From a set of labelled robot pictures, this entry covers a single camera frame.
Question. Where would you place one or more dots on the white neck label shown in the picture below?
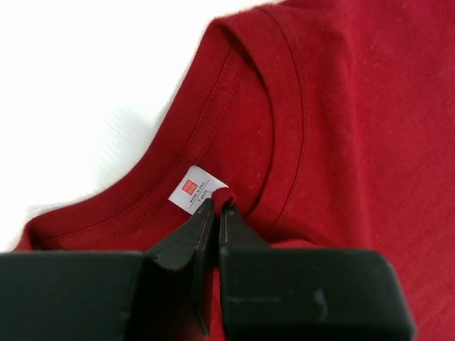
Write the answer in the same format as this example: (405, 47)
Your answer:
(195, 186)

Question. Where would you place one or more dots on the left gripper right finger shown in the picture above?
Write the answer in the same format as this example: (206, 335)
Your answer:
(269, 293)

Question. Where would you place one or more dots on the red t-shirt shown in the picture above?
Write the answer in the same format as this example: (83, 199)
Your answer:
(331, 124)

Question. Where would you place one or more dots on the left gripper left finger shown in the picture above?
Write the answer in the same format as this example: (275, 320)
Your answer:
(163, 293)

